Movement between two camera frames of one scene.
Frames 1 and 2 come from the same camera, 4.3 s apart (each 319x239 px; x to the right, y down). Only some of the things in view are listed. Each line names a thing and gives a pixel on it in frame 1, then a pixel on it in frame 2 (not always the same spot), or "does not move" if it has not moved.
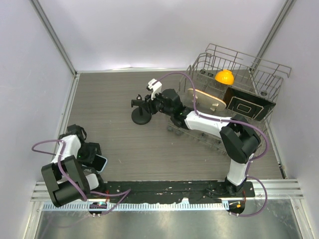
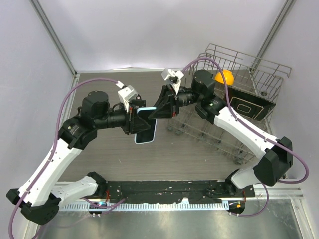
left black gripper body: [86, 153] to [128, 126]
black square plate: [246, 104] does not move
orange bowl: [225, 76] does not move
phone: [99, 163] to [149, 135]
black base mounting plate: [148, 192] does not move
